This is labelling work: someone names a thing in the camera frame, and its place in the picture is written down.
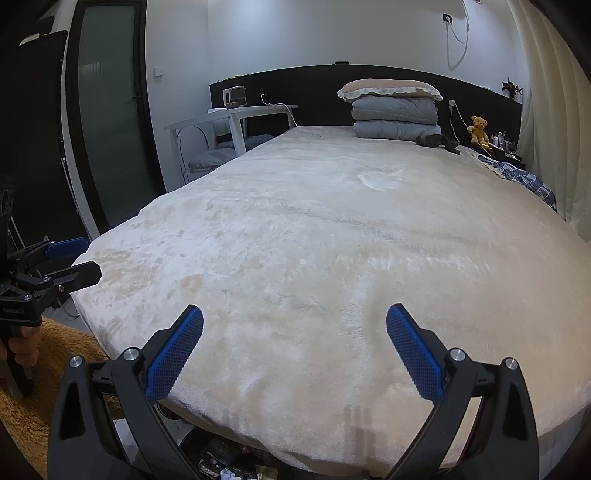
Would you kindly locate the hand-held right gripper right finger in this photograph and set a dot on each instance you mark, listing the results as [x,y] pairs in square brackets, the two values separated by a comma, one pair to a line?
[415,355]

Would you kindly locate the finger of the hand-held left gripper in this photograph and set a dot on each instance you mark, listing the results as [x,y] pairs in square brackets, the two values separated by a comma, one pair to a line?
[78,274]
[67,248]

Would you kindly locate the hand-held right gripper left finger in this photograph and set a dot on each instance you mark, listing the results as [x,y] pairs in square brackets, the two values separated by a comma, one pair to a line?
[175,355]

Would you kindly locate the black trash basket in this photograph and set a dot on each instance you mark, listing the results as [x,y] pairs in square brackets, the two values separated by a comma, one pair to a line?
[217,451]

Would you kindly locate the person's left hand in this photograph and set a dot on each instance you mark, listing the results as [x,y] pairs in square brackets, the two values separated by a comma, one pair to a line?
[23,346]

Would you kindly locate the black wardrobe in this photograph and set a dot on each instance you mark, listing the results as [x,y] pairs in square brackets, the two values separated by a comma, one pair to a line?
[32,138]

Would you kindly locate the cream plush blanket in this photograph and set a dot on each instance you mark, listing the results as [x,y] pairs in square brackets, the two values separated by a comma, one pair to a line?
[323,258]

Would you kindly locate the frosted glass door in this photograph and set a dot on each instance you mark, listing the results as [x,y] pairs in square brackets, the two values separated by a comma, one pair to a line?
[115,115]

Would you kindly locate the chair with grey cushion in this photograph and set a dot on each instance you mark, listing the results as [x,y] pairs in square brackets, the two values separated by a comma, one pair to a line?
[207,157]

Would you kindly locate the white desk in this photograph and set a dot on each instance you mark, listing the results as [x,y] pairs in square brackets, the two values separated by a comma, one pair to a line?
[221,121]

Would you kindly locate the blue patterned blanket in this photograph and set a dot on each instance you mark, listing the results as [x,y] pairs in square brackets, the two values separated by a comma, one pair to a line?
[521,177]

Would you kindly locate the dark clothing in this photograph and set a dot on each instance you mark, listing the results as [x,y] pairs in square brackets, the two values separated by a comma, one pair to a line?
[434,141]

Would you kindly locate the small white desk device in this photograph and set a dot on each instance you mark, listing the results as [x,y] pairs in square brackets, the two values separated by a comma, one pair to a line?
[234,96]

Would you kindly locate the folded grey quilt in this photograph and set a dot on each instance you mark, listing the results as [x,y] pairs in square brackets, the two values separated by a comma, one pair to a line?
[395,110]
[397,129]

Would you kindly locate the group of small bottles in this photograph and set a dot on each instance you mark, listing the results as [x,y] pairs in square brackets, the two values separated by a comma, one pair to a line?
[503,141]

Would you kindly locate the yellow teddy bear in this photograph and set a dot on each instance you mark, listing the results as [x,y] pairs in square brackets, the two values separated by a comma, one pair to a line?
[479,129]

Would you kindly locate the beige frilled pillow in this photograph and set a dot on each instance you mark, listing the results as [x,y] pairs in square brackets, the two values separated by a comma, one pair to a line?
[388,87]

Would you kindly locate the black headboard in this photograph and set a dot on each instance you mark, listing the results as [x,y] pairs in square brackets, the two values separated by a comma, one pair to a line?
[300,92]

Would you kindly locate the dark plant ornament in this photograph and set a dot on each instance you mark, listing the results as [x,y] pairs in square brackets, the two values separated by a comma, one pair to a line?
[512,87]

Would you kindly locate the cream curtain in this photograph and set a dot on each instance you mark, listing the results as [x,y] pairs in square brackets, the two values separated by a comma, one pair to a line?
[558,106]

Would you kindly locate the wall socket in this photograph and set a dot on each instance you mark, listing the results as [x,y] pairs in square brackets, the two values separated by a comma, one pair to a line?
[447,18]

